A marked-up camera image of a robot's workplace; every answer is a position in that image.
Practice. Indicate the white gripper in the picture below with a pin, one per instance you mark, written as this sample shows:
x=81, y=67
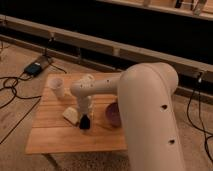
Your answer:
x=85, y=106

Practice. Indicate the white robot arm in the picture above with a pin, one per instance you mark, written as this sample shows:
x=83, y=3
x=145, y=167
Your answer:
x=144, y=99

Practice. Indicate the white sponge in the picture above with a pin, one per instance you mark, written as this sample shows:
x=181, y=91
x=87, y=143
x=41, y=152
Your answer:
x=71, y=115

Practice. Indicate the purple bowl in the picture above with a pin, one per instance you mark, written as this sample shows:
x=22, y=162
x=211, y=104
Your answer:
x=113, y=115

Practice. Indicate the wooden table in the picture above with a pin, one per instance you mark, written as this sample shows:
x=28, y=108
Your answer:
x=52, y=133

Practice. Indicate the white plastic cup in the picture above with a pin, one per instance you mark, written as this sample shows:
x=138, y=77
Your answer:
x=57, y=86

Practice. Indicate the black power adapter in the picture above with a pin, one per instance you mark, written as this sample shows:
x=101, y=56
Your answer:
x=33, y=69

